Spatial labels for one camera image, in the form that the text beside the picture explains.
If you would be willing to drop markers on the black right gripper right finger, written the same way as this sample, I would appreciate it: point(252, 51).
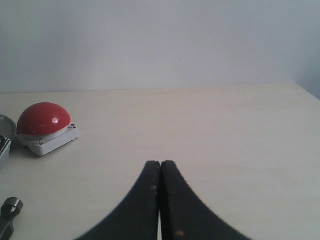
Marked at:
point(184, 216)

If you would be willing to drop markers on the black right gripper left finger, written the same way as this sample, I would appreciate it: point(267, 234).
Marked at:
point(137, 216)

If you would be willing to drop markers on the yellow black claw hammer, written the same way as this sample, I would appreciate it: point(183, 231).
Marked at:
point(10, 209)

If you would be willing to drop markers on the red dome push button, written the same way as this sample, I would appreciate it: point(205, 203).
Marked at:
point(44, 127)

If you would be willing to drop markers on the round stainless steel plate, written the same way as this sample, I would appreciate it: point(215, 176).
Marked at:
point(8, 130)

